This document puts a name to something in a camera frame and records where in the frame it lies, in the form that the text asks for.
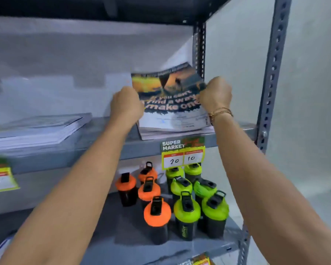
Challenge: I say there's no person's right hand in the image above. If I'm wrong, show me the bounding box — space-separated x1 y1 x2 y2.
198 77 233 115

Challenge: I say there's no person's left hand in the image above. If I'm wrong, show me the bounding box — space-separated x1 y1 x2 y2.
109 86 145 122

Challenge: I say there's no printed sunset poster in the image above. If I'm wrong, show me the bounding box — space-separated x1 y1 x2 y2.
131 62 213 133

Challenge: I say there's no person's left forearm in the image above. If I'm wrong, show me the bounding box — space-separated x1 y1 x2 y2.
0 114 140 265

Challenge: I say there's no person's right forearm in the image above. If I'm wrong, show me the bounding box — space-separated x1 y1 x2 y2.
210 110 331 265

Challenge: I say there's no stack of printed posters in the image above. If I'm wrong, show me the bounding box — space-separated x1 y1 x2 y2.
138 124 216 140

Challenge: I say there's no grey metal shelving rack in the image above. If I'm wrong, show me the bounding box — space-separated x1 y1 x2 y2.
0 0 293 265

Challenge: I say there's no green yellow price tag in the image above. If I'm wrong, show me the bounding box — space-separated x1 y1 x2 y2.
0 157 20 194
161 136 206 170
179 253 211 265

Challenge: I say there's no orange-lid black shaker bottle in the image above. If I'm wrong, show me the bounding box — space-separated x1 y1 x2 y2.
138 176 161 210
143 196 172 245
138 162 158 185
115 172 138 207

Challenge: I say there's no stack of white papers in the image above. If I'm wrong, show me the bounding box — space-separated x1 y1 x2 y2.
0 113 93 153

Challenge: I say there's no group of green-lid shaker bottles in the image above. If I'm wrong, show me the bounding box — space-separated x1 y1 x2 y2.
165 163 230 242

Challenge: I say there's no gold bracelet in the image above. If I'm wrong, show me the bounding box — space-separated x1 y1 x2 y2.
208 107 234 124

